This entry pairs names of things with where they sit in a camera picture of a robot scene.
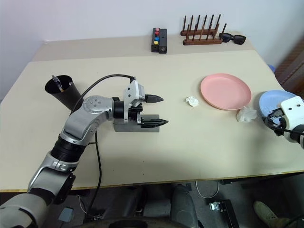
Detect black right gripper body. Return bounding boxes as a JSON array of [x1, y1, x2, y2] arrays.
[[271, 107, 288, 131]]

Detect black box with coloured buttons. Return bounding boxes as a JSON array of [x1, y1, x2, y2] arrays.
[[151, 28, 162, 53]]

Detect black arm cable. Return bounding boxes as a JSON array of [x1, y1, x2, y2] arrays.
[[70, 74, 137, 218], [265, 117, 304, 138]]

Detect grey pedal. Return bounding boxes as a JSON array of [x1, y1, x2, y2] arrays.
[[58, 207, 75, 222]]

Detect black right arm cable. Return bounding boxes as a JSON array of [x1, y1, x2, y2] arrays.
[[265, 117, 304, 138]]

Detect pink plate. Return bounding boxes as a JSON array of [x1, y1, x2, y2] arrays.
[[199, 73, 253, 111]]

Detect white cable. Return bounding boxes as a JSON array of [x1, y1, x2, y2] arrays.
[[195, 180, 220, 199]]

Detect black sunglasses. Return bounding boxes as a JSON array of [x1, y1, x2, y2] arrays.
[[218, 32, 247, 45]]

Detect dark grey rounded shape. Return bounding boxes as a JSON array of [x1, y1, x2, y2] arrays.
[[171, 183, 200, 228]]

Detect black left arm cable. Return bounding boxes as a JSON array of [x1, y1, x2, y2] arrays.
[[70, 74, 137, 218]]

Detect wooden plate rack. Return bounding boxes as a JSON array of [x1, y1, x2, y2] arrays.
[[180, 14, 228, 46]]

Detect white marker with black cap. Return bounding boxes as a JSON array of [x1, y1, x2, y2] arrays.
[[51, 74, 63, 93]]

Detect grey flat block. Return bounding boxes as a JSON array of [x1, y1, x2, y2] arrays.
[[113, 114, 161, 133]]

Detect black metal bracket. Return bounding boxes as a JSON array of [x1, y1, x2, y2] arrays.
[[208, 199, 239, 228]]

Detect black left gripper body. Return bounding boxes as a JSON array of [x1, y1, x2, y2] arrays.
[[129, 105, 143, 125]]

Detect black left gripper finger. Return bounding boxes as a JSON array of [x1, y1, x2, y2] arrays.
[[144, 94, 164, 104], [140, 117, 170, 129]]

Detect crumpled white tissue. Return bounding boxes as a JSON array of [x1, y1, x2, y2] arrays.
[[184, 95, 200, 107], [236, 105, 258, 123]]

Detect blue plate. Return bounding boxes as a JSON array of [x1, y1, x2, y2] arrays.
[[258, 90, 301, 124]]

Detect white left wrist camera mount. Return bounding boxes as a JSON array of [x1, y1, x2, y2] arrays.
[[123, 80, 146, 123]]

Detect black cup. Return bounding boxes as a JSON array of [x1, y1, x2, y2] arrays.
[[44, 75, 84, 111]]

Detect olive green shoe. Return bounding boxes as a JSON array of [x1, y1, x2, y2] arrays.
[[252, 200, 279, 228]]

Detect plain black box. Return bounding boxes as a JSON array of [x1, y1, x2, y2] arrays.
[[158, 28, 168, 55]]

